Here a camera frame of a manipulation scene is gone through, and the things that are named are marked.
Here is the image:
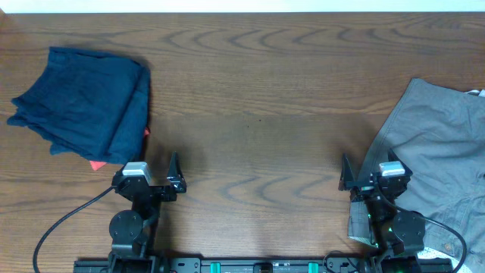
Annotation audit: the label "red cloth under navy garment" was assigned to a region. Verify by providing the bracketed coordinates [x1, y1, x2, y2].
[89, 127, 150, 171]

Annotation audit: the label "grey shorts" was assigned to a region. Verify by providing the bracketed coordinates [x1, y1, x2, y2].
[358, 78, 484, 272]

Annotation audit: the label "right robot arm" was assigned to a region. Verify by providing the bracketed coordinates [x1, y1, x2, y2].
[339, 150, 425, 272]

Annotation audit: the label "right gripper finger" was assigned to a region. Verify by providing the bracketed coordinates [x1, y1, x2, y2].
[339, 154, 356, 191]
[387, 148, 401, 162]

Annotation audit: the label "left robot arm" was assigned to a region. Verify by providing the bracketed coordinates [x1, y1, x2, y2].
[107, 152, 187, 273]

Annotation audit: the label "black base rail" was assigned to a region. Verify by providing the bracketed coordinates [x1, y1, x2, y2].
[73, 256, 453, 273]

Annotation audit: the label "folded navy blue garment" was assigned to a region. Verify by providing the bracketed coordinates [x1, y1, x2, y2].
[8, 47, 151, 164]

